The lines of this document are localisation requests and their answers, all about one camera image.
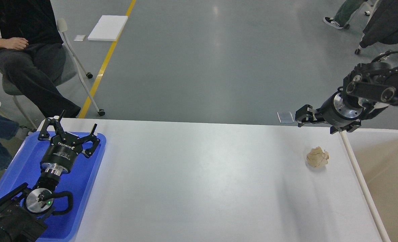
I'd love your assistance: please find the beige plastic bin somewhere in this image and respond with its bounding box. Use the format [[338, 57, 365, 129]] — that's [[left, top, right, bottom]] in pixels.
[[340, 128, 398, 242]]

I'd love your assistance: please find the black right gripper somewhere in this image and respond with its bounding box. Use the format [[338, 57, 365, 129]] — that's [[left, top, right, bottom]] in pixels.
[[295, 91, 363, 134]]

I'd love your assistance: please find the blue plastic tray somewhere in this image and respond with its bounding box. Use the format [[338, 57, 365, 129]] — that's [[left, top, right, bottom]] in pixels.
[[0, 131, 106, 242]]

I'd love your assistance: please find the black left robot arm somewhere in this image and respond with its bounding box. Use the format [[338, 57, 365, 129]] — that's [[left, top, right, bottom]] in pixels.
[[0, 111, 100, 242]]

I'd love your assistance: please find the grey rolling chair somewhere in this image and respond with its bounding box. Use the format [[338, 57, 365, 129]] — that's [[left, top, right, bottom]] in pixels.
[[2, 18, 106, 129]]

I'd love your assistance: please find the seated person in black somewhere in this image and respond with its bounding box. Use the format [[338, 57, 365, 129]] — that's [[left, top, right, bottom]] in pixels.
[[0, 0, 81, 118]]

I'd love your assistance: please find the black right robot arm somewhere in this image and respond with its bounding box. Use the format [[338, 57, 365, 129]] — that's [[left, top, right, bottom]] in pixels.
[[295, 51, 398, 134]]

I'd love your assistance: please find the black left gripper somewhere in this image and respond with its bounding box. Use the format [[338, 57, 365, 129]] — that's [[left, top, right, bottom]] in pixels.
[[38, 110, 101, 174]]

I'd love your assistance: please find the white foam board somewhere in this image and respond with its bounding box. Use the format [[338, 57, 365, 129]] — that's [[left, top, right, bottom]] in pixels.
[[87, 15, 128, 41]]

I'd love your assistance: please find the left clear floor plate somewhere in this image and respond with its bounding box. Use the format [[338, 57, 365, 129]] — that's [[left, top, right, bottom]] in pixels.
[[276, 111, 295, 124]]

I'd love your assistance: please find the person with checkered shoe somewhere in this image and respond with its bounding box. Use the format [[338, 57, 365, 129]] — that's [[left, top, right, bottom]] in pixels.
[[323, 0, 367, 30]]

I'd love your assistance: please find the chair with black jacket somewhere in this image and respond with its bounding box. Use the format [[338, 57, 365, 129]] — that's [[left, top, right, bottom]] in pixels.
[[355, 0, 398, 54]]

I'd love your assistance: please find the small white floor card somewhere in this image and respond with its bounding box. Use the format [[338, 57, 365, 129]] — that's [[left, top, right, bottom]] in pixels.
[[74, 35, 86, 42]]

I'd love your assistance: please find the beige paper ball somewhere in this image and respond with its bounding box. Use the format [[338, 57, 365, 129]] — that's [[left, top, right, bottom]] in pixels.
[[306, 147, 330, 168]]

